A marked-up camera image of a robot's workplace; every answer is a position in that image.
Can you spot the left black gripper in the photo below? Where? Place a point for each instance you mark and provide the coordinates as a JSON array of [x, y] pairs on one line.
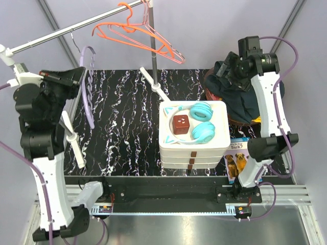
[[72, 74]]

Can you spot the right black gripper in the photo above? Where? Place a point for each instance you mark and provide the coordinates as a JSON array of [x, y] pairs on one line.
[[243, 84]]

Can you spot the lavender plastic hanger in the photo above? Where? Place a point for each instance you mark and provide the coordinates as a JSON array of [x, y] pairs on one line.
[[86, 85]]

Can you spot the navy blue shorts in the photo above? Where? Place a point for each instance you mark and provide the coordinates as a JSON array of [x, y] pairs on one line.
[[235, 99]]

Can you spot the orange plastic hanger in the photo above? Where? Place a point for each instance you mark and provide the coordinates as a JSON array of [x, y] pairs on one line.
[[125, 29]]

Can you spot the yellow shorts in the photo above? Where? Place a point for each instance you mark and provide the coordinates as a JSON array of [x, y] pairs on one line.
[[256, 121]]

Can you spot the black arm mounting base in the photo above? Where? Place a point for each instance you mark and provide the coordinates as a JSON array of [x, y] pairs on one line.
[[171, 195]]

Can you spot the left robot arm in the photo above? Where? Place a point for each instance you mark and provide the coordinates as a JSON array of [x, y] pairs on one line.
[[59, 216]]

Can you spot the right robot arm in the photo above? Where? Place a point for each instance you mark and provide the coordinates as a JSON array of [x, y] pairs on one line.
[[276, 137]]

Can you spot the brown translucent basket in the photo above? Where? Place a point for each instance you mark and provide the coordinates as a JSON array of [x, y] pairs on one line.
[[212, 97]]

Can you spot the metal clothes rack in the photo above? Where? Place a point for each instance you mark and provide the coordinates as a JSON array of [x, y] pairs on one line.
[[84, 23]]

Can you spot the teal cat-ear headphones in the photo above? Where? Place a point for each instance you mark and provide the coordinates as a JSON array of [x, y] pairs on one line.
[[200, 111]]

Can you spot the brown cube charger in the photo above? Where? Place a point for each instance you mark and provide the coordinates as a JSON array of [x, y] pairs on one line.
[[180, 124]]

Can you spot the dog picture book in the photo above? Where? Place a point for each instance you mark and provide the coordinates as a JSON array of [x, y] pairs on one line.
[[236, 157]]

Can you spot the white stacked storage box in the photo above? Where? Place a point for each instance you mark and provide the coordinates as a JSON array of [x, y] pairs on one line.
[[206, 155]]

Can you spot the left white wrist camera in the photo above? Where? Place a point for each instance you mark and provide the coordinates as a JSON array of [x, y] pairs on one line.
[[23, 76]]

